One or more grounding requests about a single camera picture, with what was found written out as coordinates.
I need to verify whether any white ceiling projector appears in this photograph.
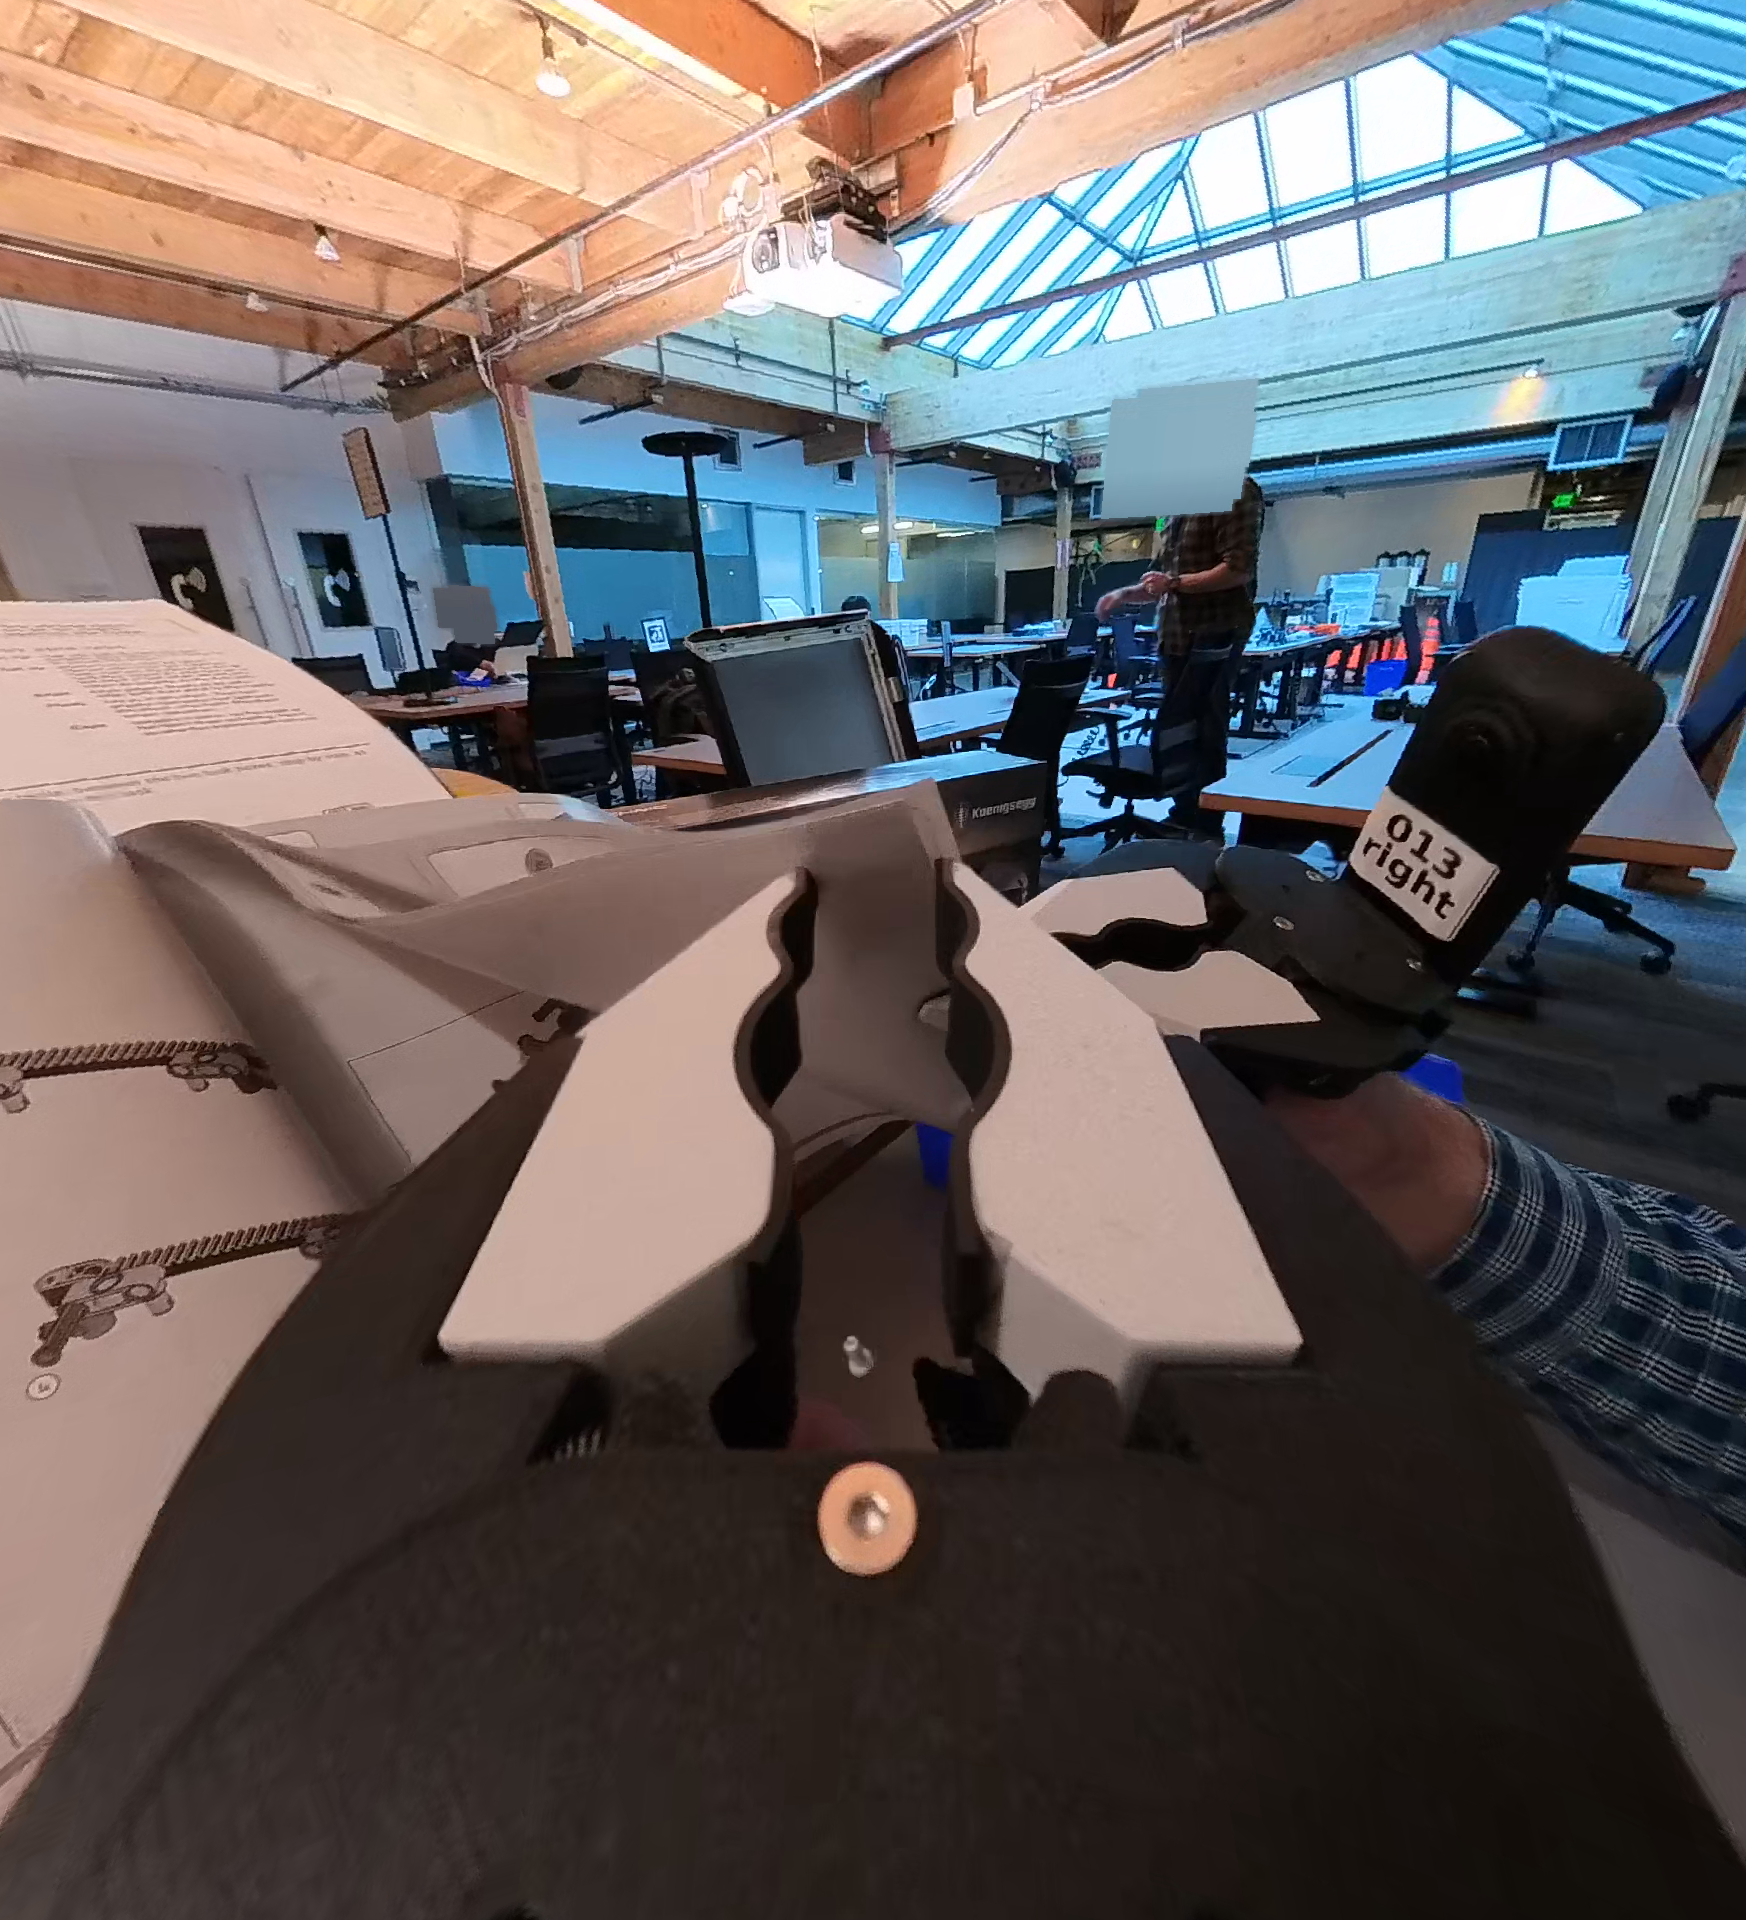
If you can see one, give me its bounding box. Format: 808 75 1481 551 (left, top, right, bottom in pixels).
721 213 908 321

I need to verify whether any black lego box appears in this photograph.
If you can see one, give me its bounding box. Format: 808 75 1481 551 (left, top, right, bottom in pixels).
615 750 1058 905

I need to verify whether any printed paper sheet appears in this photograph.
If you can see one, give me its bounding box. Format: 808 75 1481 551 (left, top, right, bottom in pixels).
0 598 450 819

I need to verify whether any black wall poster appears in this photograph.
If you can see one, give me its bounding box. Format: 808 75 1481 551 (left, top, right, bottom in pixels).
294 528 374 630
133 523 239 633

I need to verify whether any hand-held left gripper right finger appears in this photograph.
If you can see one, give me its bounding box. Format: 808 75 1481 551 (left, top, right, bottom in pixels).
911 863 1305 1451

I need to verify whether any white table with wooden edge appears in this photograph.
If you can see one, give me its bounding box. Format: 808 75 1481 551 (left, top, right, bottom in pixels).
1201 694 1740 891

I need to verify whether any lego instruction booklet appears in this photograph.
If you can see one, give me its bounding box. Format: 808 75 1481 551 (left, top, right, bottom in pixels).
0 786 966 1869

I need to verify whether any person's right forearm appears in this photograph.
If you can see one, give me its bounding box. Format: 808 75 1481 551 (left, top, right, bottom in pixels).
1424 1118 1746 1611

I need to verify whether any blue plastic bin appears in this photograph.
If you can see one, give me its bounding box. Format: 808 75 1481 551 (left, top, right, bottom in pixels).
911 1049 1470 1190

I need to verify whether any person's right hand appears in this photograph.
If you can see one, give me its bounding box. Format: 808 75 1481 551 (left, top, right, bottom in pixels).
1268 1067 1496 1305

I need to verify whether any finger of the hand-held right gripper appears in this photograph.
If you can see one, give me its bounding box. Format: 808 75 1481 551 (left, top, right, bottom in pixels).
1091 938 1326 1043
1027 863 1226 962

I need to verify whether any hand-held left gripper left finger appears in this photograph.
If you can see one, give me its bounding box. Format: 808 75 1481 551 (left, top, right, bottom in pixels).
435 866 821 1451

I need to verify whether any grey computer monitor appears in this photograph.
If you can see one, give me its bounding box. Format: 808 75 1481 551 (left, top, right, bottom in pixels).
681 610 923 792

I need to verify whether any black floor lamp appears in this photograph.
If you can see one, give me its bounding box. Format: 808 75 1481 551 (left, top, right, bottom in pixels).
641 429 742 641

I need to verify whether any black office chair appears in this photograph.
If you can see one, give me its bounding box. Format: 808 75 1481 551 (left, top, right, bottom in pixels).
525 652 636 813
1059 645 1237 845

